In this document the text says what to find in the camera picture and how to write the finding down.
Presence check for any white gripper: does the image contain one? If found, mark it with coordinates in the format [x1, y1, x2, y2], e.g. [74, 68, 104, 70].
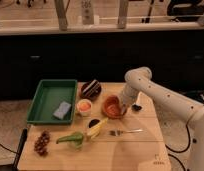
[119, 84, 139, 116]

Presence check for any red bowl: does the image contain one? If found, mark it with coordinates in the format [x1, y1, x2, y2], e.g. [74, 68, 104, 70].
[101, 95, 124, 119]

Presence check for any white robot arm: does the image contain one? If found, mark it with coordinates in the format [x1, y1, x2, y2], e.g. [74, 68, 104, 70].
[119, 67, 204, 171]

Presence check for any brown bowl with chocolate cake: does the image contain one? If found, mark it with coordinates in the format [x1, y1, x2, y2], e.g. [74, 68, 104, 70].
[80, 79, 101, 100]

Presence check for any silver fork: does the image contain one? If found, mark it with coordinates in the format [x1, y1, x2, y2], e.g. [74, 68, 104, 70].
[109, 129, 143, 136]

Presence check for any small black disc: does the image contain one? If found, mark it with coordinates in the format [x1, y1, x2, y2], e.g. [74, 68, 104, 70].
[88, 119, 100, 128]

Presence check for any yellow corn cob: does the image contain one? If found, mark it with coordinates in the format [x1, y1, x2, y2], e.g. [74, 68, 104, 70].
[86, 118, 108, 139]

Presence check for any white cup with orange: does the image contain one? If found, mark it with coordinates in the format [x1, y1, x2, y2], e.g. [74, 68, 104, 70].
[76, 99, 92, 116]

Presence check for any green pepper toy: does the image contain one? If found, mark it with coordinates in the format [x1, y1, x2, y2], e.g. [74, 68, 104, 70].
[56, 132, 84, 148]

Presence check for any blue-grey sponge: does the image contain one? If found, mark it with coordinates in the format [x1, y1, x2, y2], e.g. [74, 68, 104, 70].
[53, 101, 71, 119]

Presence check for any green plastic tray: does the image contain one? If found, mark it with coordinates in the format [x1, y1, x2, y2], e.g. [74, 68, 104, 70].
[27, 79, 77, 125]

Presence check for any brown grape cluster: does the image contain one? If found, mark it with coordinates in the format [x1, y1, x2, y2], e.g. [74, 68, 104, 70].
[34, 131, 50, 156]

